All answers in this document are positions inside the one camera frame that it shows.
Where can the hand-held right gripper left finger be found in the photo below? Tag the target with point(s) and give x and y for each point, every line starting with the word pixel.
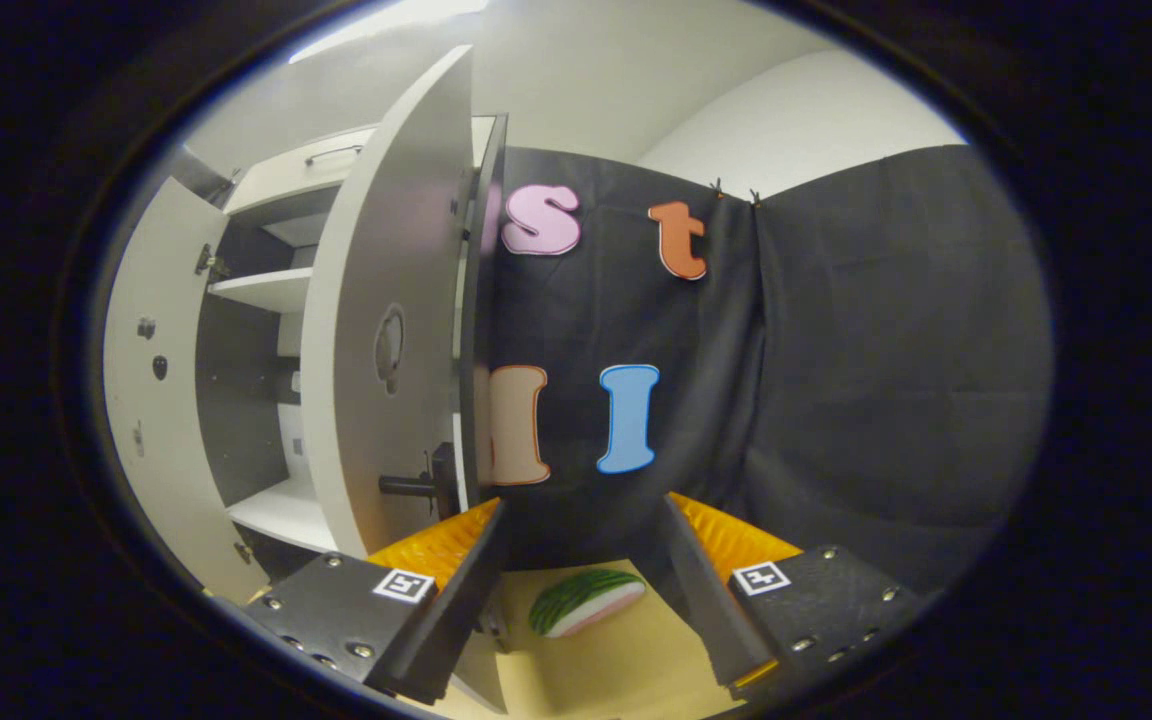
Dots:
pixel 461 600

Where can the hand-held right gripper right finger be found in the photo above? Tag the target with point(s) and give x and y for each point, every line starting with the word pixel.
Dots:
pixel 706 600

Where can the white cabinet door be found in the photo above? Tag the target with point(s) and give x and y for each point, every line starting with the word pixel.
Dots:
pixel 166 450
pixel 376 250

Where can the white cabinet shelf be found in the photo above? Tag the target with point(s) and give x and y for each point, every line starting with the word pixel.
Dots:
pixel 281 510
pixel 271 290

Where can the grey white cabinet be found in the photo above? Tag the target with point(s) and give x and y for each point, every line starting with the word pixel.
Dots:
pixel 484 300

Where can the silver door hinge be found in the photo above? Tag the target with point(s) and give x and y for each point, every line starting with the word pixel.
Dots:
pixel 208 262

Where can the white cabinet drawer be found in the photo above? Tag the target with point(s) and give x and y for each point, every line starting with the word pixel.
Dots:
pixel 276 180

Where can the toy watermelon slice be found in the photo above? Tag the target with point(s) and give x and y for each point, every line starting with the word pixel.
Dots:
pixel 586 600

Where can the black backdrop cloth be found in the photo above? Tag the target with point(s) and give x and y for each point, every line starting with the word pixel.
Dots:
pixel 836 350

